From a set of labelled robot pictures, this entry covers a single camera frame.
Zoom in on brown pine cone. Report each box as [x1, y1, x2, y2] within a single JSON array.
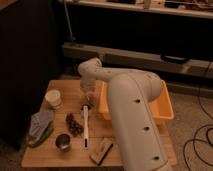
[[66, 113, 84, 137]]

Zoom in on metal shelf rail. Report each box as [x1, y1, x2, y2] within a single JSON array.
[[62, 42, 213, 79]]

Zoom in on green plastic vegetable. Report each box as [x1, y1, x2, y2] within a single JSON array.
[[28, 125, 53, 148]]

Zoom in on metal cup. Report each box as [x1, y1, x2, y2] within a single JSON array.
[[55, 134, 71, 151]]

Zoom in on white dish brush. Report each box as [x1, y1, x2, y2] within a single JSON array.
[[82, 105, 89, 149]]

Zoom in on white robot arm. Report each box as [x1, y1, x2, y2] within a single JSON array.
[[78, 58, 173, 171]]

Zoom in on wooden block with dark edge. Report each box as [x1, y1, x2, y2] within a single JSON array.
[[89, 138, 113, 166]]

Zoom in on metal pole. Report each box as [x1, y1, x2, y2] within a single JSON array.
[[63, 0, 75, 44]]

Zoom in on white paper cup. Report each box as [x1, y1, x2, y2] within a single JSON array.
[[45, 89, 62, 109]]

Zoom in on grey folded cloth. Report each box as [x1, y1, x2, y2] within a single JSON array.
[[29, 110, 53, 140]]

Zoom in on black floor cables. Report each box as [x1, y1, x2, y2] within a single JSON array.
[[182, 59, 213, 168]]

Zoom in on yellow plastic bin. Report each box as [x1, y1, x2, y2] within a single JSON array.
[[98, 81, 174, 123]]

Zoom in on wooden table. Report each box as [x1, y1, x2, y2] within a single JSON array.
[[21, 79, 178, 168]]

